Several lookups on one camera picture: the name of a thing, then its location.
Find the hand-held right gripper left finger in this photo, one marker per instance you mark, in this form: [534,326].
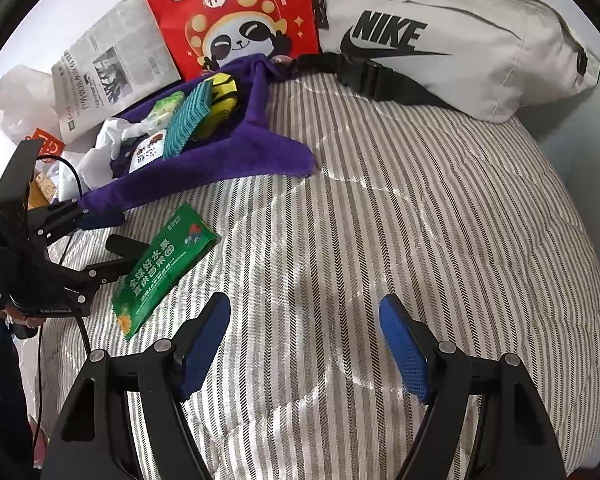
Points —
[205,340]

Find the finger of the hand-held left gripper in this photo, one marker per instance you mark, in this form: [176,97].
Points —
[100,220]
[115,265]

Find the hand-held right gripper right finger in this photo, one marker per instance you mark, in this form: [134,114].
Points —
[405,350]

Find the green printed packet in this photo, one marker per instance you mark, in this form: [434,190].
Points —
[160,270]

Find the teal knitted cloth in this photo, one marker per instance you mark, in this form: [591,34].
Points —
[187,120]

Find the purple fleece towel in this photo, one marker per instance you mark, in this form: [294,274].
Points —
[240,150]

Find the person's left hand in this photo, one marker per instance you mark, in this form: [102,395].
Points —
[20,321]

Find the white glove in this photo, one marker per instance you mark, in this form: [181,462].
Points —
[100,160]

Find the white panda print packet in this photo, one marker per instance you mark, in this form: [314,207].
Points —
[147,152]

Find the green tissue packet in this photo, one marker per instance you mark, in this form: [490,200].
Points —
[165,110]

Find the striped bed quilt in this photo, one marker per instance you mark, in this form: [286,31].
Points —
[380,210]

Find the white plastic shopping bag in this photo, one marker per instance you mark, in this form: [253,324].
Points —
[20,100]

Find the folded newspaper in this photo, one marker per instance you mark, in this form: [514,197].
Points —
[110,60]

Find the yellow knitted pouch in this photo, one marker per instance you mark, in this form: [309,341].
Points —
[225,97]

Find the red panda paper bag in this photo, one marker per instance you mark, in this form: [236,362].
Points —
[215,10]

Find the beige waist bag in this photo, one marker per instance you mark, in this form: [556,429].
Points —
[455,35]

